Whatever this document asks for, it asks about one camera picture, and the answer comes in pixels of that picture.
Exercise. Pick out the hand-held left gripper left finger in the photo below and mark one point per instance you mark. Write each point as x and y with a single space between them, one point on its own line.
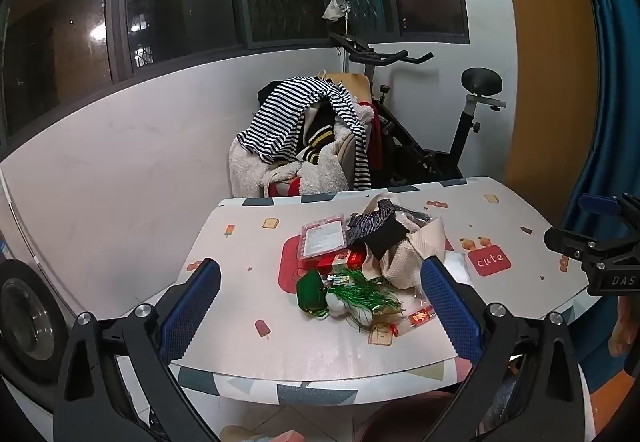
192 307

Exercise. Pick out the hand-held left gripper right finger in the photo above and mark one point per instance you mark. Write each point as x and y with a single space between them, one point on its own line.
450 312

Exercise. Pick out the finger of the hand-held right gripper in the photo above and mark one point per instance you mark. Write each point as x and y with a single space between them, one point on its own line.
600 204
570 242

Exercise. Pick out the black dotted cloth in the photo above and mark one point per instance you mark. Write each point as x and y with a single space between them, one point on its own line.
380 232

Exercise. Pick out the brown trash bin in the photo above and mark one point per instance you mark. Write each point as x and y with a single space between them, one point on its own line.
400 414

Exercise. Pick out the red box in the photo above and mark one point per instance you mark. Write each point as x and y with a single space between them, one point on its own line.
340 259

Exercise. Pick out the person's right hand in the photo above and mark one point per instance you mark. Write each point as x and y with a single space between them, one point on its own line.
622 337

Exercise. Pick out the red snack packet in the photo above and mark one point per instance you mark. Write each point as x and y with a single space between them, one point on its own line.
420 318

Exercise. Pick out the beige cloth bag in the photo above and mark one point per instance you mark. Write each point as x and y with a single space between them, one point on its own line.
415 257

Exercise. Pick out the green wrapper litter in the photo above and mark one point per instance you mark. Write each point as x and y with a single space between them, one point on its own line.
360 294

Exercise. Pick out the white plush toy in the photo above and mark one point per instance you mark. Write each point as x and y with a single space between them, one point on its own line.
340 306

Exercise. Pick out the printed table cover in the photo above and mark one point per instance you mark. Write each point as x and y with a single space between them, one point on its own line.
300 352

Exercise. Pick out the green felt hat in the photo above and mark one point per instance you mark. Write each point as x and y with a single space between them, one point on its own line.
310 292

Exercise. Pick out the blue curtain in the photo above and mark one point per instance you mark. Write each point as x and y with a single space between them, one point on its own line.
610 71

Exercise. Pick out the orange wooden door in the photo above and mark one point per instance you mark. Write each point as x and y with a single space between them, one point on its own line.
550 71

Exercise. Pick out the clear plastic box white label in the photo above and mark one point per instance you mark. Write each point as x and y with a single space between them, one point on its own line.
322 239

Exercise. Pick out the black exercise bike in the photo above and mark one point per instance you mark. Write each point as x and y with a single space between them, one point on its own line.
415 156

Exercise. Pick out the washing machine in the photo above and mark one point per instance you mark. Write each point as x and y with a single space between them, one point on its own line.
25 322

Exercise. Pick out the red garment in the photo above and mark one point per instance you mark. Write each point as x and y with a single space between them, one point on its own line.
375 141

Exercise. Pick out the black garment with yellow stripes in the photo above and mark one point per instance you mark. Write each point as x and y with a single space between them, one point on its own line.
315 141

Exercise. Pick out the black white striped shirt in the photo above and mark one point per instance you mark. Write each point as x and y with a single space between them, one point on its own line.
280 116

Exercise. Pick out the wooden chair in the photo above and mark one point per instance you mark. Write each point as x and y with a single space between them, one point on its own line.
357 86

